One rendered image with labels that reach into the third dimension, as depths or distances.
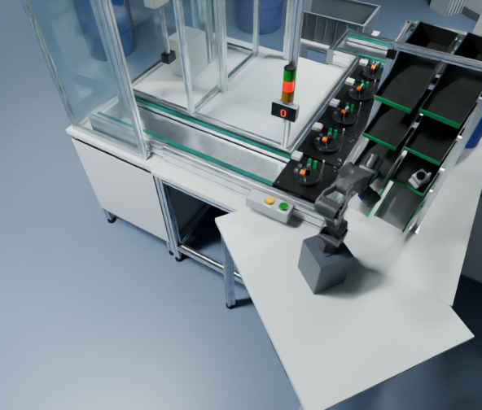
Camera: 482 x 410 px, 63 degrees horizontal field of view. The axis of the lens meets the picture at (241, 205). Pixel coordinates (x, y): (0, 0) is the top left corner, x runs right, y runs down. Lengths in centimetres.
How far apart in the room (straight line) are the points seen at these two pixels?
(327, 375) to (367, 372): 14
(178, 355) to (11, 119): 283
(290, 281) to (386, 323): 39
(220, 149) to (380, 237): 90
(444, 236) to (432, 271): 21
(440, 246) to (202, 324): 141
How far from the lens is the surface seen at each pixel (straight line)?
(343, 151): 203
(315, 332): 157
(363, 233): 185
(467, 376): 270
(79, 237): 304
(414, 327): 168
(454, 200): 214
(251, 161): 199
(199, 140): 213
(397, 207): 174
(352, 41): 309
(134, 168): 222
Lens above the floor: 229
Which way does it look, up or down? 50 degrees down
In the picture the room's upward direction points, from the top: straight up
